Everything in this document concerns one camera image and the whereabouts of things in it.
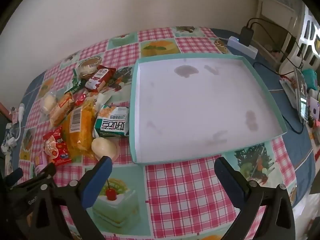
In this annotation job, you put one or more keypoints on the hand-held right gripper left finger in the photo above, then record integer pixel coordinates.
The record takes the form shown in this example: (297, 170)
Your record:
(98, 180)

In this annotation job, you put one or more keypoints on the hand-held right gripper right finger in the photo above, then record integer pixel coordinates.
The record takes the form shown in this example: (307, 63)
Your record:
(230, 182)

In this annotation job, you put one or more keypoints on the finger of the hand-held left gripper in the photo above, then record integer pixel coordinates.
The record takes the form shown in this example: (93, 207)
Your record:
(15, 175)
(46, 171)

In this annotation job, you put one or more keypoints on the pink snack packet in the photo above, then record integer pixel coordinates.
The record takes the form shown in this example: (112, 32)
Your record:
(40, 166)

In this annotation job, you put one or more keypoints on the red snack packet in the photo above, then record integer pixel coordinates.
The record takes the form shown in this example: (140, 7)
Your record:
(56, 150)

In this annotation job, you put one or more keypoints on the white bun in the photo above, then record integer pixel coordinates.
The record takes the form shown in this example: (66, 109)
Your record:
(103, 150)
(48, 103)

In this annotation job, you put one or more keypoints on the orange noodle snack bag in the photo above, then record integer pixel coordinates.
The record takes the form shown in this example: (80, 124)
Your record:
(80, 135)

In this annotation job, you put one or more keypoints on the white and green snack packet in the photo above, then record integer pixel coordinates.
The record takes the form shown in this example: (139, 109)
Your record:
(112, 123)

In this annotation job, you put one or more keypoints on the orange biscuit packet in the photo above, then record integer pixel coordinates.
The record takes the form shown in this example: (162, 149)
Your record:
(61, 110)

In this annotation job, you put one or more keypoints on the small red candy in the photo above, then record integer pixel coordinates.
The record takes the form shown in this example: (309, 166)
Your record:
(80, 100)

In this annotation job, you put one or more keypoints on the teal shallow cardboard tray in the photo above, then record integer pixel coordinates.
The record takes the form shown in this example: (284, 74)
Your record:
(195, 105)

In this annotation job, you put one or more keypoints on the green biscuit packet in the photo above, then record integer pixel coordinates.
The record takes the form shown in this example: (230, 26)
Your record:
(73, 86)

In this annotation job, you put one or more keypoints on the brown and white snack packet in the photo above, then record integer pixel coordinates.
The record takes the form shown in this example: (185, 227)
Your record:
(98, 77)

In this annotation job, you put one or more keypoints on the clear brown biscuit pack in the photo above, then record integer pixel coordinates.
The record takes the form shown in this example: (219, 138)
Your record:
(87, 70)

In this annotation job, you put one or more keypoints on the checkered cake print tablecloth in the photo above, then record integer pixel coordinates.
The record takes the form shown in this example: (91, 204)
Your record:
(190, 190)

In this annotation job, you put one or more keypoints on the small pink sachet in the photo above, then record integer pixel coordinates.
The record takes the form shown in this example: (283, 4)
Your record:
(14, 116)

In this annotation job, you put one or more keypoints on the upright phone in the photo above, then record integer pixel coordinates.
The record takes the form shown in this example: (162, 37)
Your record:
(302, 102)

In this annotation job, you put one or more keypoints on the small pink box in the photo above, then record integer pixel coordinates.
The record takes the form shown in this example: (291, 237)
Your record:
(314, 108)

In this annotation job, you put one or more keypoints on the teal box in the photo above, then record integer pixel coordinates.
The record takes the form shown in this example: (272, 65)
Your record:
(311, 77)

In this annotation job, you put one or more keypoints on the white power strip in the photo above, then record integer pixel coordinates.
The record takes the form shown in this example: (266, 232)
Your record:
(246, 50)

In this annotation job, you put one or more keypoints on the black charger plug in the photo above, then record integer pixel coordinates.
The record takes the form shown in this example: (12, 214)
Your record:
(247, 35)

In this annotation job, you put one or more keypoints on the white wooden furniture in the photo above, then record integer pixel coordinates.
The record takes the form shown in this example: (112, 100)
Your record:
(277, 7)

